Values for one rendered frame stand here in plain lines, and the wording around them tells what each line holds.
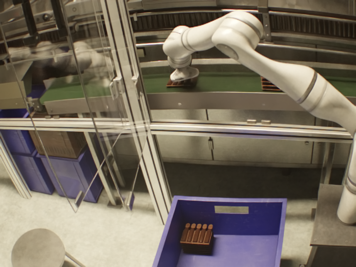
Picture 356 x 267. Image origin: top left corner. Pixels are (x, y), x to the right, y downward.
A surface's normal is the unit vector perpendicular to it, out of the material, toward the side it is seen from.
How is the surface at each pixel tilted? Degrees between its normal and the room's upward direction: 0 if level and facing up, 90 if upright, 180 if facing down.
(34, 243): 0
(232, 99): 90
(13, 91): 79
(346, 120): 107
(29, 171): 90
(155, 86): 2
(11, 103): 90
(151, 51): 90
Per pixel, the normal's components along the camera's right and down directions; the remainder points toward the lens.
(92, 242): -0.15, -0.76
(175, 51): -0.39, 0.84
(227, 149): -0.24, 0.65
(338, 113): 0.23, 0.68
